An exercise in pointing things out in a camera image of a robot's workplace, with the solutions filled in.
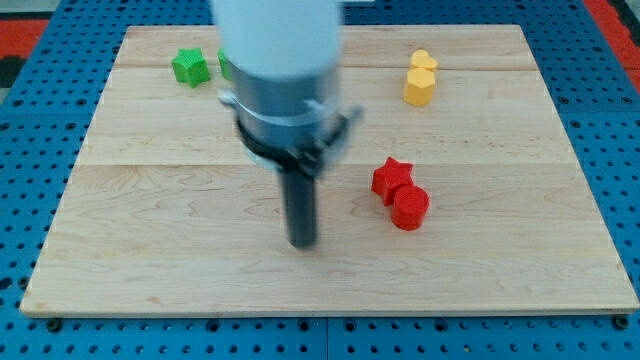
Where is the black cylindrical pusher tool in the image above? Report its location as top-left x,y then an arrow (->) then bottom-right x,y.
280,170 -> 318,249

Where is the red cylinder block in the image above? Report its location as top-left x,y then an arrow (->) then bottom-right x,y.
391,185 -> 430,231

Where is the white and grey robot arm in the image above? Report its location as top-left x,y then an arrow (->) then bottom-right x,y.
210,0 -> 362,249

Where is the green block behind arm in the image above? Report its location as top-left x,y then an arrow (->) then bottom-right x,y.
217,48 -> 232,81

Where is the red star block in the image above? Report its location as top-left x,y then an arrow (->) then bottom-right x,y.
371,157 -> 414,206

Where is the green star block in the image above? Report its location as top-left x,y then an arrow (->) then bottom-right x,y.
171,48 -> 211,88

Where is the wooden board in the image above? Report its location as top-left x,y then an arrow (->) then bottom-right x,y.
20,25 -> 639,318

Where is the yellow hexagon block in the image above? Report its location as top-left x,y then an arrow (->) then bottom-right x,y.
403,68 -> 435,106

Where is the yellow heart block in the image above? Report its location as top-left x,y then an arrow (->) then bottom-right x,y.
410,49 -> 439,72

